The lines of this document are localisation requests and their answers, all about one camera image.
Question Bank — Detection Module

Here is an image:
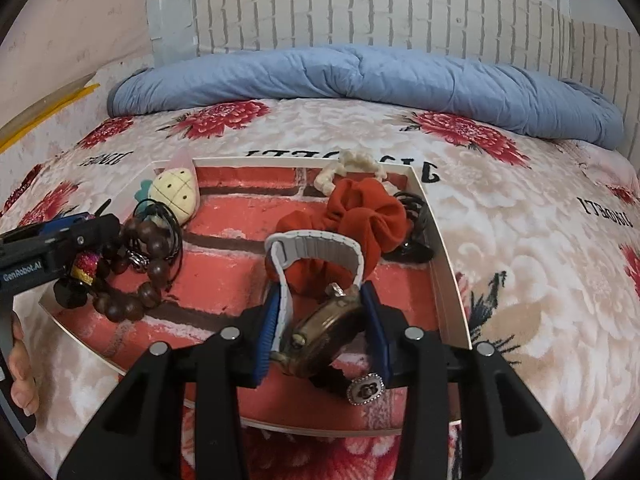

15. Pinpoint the pink glitter lipstick tube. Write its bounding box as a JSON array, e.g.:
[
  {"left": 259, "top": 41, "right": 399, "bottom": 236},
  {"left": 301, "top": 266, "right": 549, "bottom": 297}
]
[{"left": 70, "top": 252, "right": 101, "bottom": 286}]

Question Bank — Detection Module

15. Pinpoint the black cord knot bracelet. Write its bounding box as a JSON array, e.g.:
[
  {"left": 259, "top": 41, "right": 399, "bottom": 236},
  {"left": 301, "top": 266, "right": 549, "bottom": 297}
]
[{"left": 130, "top": 198, "right": 186, "bottom": 281}]

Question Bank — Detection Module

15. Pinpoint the brown wooden bead bracelet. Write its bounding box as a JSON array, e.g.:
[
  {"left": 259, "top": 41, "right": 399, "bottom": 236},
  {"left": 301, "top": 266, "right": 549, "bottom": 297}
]
[{"left": 92, "top": 216, "right": 174, "bottom": 324}]

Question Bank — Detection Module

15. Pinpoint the black hair tie with charm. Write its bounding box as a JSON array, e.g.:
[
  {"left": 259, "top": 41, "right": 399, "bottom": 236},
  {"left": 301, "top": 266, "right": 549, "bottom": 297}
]
[{"left": 309, "top": 349, "right": 388, "bottom": 408}]

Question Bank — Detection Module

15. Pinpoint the white strap wristwatch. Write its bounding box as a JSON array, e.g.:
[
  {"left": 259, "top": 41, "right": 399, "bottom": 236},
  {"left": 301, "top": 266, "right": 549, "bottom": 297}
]
[{"left": 265, "top": 230, "right": 364, "bottom": 378}]

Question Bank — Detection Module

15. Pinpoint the red velvet scrunchie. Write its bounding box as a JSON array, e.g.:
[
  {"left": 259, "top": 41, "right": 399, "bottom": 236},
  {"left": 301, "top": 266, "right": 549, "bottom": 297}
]
[{"left": 276, "top": 178, "right": 408, "bottom": 299}]

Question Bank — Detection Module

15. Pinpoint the person's left hand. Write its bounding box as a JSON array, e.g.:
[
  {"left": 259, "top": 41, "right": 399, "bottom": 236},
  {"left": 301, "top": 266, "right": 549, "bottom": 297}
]
[{"left": 8, "top": 313, "right": 39, "bottom": 416}]

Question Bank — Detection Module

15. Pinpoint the yellow pineapple plush hair clip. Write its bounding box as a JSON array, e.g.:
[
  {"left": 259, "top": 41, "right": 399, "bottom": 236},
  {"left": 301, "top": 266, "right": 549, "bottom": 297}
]
[{"left": 134, "top": 151, "right": 200, "bottom": 226}]

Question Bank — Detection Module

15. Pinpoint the yellow strip at bed edge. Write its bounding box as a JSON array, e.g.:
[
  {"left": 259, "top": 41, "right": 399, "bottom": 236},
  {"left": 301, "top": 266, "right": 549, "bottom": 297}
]
[{"left": 1, "top": 84, "right": 100, "bottom": 152}]

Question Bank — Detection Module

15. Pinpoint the floral fleece bed blanket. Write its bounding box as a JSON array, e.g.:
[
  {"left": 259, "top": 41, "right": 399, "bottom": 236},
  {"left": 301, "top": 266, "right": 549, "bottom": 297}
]
[{"left": 1, "top": 99, "right": 639, "bottom": 478}]

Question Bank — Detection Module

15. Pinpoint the white tray with brick lining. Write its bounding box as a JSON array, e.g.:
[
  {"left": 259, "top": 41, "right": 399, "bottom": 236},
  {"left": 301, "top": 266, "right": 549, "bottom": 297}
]
[{"left": 38, "top": 155, "right": 474, "bottom": 439}]

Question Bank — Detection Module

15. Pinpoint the clear plastic bag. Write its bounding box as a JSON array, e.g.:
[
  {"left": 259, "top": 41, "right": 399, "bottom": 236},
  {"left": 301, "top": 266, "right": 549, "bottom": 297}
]
[{"left": 146, "top": 0, "right": 198, "bottom": 67}]

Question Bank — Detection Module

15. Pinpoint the cream knitted scrunchie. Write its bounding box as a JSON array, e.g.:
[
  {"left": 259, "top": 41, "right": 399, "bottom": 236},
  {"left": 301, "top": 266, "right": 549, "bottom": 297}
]
[{"left": 314, "top": 150, "right": 387, "bottom": 196}]

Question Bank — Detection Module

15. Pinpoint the blue rolled quilt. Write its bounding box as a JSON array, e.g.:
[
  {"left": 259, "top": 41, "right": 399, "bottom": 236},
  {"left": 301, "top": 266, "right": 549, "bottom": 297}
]
[{"left": 106, "top": 44, "right": 625, "bottom": 150}]

